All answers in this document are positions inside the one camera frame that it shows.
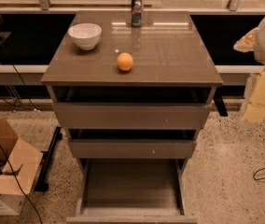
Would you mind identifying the grey drawer cabinet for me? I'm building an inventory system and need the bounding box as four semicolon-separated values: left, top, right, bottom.
40;10;224;224

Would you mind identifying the blue drink can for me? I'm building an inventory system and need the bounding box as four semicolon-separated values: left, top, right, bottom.
131;0;143;27

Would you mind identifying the grey bottom drawer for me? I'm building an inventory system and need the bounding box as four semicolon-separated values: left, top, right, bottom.
66;159;198;224

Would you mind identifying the orange fruit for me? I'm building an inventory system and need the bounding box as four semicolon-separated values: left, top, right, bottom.
117;52;133;72

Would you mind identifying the grey top drawer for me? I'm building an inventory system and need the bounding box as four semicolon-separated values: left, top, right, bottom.
49;86;215;130

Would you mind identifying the black table leg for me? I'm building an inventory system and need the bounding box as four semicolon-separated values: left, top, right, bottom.
214;96;228;117

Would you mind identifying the brown cardboard box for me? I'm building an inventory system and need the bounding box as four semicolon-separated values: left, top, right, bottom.
0;119;42;216

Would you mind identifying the black floor bar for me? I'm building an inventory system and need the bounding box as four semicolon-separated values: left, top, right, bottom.
35;126;63;192

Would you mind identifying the grey drawer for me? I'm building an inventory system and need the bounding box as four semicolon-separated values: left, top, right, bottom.
68;129;197;159
66;159;198;224
49;86;215;130

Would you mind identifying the grey middle drawer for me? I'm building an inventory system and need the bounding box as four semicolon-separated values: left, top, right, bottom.
68;129;197;159

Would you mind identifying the white bowl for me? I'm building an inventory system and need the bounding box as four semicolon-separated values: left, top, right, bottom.
67;23;102;50

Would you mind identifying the black cable left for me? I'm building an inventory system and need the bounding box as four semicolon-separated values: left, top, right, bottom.
0;31;44;224

